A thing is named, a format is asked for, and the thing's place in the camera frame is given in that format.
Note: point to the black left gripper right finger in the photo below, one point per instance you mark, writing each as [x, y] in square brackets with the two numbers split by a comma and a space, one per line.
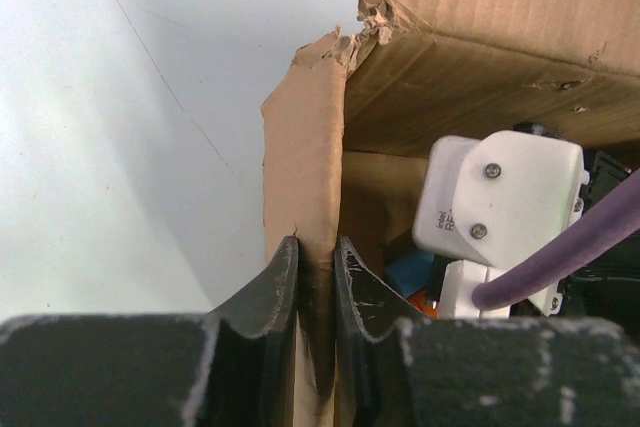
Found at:
[398, 367]

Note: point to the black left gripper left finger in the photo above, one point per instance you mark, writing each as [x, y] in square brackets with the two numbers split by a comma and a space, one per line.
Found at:
[233, 366]

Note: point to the orange cylindrical tube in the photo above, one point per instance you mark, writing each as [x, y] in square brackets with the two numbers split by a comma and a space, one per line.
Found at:
[422, 302]

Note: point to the brown cardboard express box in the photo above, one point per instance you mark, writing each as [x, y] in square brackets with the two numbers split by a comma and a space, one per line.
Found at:
[349, 129]

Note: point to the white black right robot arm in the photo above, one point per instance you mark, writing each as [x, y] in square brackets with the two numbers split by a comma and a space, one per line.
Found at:
[582, 292]

